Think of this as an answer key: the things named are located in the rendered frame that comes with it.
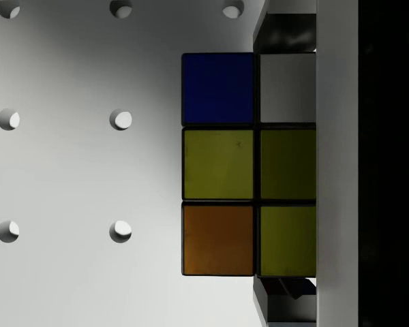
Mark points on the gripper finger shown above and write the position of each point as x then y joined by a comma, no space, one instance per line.
289,34
289,303

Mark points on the puzzle cube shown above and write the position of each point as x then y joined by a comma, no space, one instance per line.
245,163

